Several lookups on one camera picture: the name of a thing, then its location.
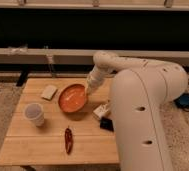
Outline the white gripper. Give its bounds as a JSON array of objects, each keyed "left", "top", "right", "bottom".
[{"left": 85, "top": 76, "right": 99, "bottom": 96}]

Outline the orange ceramic bowl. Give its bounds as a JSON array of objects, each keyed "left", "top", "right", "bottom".
[{"left": 58, "top": 84, "right": 87, "bottom": 113}]

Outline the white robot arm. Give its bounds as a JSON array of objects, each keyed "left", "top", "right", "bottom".
[{"left": 87, "top": 51, "right": 188, "bottom": 171}]

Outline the white box on table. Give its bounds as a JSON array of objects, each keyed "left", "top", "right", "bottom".
[{"left": 93, "top": 104, "right": 110, "bottom": 120}]

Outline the black small object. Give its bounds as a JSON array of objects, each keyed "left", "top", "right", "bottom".
[{"left": 100, "top": 117, "right": 114, "bottom": 131}]

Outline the beige sponge block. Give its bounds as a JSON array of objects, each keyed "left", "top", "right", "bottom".
[{"left": 41, "top": 85, "right": 57, "bottom": 100}]

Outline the red chili pepper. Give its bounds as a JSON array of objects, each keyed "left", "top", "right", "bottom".
[{"left": 65, "top": 127, "right": 73, "bottom": 154}]

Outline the white plastic cup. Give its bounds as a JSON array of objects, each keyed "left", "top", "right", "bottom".
[{"left": 24, "top": 103, "right": 45, "bottom": 127}]

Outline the black table leg stand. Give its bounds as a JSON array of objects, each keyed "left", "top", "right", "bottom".
[{"left": 16, "top": 66, "right": 30, "bottom": 87}]

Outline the blue device on floor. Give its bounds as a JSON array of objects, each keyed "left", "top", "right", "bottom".
[{"left": 174, "top": 93, "right": 189, "bottom": 108}]

